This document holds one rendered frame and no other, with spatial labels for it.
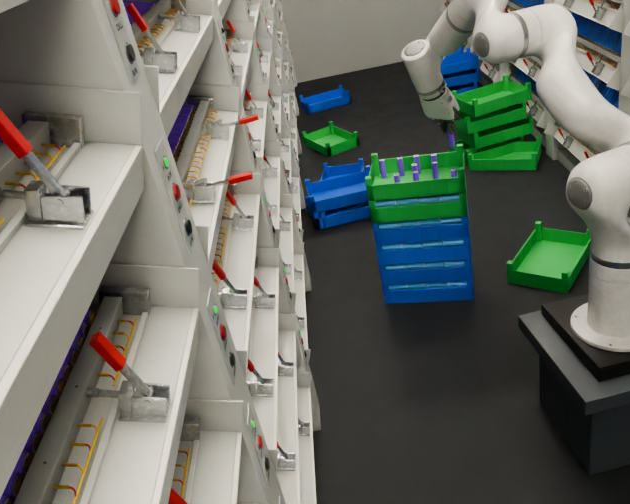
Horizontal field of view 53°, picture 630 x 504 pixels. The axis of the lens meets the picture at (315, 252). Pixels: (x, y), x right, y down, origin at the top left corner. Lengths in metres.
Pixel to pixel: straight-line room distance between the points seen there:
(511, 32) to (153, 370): 1.08
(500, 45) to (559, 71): 0.13
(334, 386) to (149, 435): 1.40
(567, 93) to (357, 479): 1.02
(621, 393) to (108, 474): 1.14
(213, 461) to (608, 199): 0.88
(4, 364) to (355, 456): 1.44
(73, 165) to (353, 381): 1.47
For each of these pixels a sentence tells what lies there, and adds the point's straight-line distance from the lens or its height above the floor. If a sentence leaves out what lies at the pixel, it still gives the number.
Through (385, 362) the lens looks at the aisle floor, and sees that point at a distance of 1.98.
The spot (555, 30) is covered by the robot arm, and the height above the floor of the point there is 0.92.
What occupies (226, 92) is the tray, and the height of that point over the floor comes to 0.96.
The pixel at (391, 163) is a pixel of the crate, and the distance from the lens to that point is 2.17.
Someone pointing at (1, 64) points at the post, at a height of 1.21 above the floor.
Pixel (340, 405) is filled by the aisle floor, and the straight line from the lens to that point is 1.88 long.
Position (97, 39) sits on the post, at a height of 1.21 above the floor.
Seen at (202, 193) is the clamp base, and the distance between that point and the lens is 0.93.
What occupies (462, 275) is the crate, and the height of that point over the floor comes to 0.10.
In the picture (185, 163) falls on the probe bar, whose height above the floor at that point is 0.96.
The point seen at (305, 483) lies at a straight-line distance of 1.49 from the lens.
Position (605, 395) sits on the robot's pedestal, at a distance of 1.47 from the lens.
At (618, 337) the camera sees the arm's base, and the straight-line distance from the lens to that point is 1.54.
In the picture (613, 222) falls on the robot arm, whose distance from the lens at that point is 1.35.
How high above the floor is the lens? 1.29
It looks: 30 degrees down
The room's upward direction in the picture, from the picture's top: 13 degrees counter-clockwise
